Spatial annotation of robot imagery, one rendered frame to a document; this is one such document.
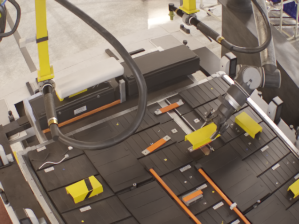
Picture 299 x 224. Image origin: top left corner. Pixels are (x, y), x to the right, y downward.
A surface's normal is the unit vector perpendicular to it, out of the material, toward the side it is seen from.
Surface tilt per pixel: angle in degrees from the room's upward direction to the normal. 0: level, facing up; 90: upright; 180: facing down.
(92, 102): 90
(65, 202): 0
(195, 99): 0
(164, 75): 90
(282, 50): 0
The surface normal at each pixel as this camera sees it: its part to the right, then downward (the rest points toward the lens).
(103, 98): 0.51, 0.56
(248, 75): -0.07, 0.12
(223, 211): -0.01, -0.75
